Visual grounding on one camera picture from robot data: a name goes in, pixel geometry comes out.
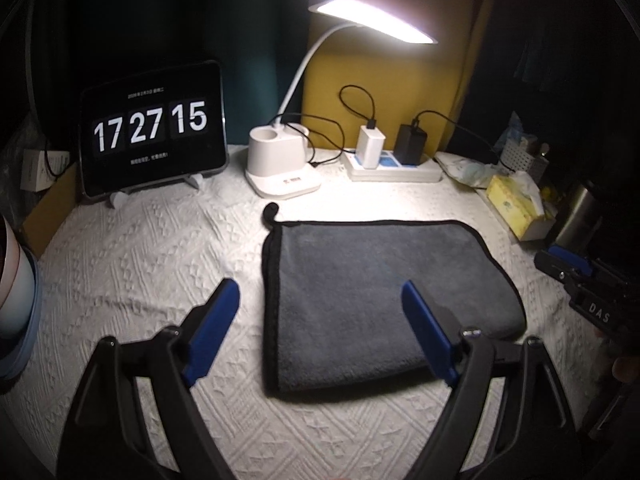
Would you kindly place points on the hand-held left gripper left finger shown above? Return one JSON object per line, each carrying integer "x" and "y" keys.
{"x": 212, "y": 332}

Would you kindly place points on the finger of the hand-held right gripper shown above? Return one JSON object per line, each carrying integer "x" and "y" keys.
{"x": 567, "y": 261}

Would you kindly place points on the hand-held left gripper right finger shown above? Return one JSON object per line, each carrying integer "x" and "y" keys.
{"x": 430, "y": 332}

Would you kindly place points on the grey towel with black edge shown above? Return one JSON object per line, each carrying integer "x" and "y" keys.
{"x": 370, "y": 290}

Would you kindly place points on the metal cup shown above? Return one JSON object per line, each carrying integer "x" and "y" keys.
{"x": 577, "y": 215}

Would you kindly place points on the yellow tissue box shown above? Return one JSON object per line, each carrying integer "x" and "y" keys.
{"x": 517, "y": 207}

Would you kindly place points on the white textured tablecloth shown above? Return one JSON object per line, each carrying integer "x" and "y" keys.
{"x": 150, "y": 260}

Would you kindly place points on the white plastic basket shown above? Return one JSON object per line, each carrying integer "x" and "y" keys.
{"x": 522, "y": 157}

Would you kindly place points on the white wipes packet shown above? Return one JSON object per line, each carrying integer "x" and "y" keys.
{"x": 470, "y": 170}

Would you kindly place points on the white tablet stand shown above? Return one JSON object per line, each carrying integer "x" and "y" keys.
{"x": 122, "y": 197}

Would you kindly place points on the white power strip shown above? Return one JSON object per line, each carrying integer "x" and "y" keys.
{"x": 400, "y": 172}

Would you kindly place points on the white desk lamp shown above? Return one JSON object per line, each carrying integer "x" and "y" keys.
{"x": 285, "y": 165}

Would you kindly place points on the black charger plug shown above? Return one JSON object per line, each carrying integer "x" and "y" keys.
{"x": 411, "y": 145}

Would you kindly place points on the white charger plug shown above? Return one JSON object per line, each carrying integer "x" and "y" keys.
{"x": 370, "y": 147}

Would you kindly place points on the stacked pastel bowls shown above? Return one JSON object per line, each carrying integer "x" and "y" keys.
{"x": 15, "y": 300}

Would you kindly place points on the brown cardboard box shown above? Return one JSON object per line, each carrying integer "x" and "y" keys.
{"x": 50, "y": 215}

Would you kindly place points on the black tablet showing clock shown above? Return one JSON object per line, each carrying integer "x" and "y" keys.
{"x": 155, "y": 125}

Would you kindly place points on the yellow panel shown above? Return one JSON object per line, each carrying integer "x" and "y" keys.
{"x": 425, "y": 85}

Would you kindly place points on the small white box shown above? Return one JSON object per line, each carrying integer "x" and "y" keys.
{"x": 37, "y": 170}

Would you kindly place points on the dark green curtain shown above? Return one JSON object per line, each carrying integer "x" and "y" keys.
{"x": 260, "y": 50}

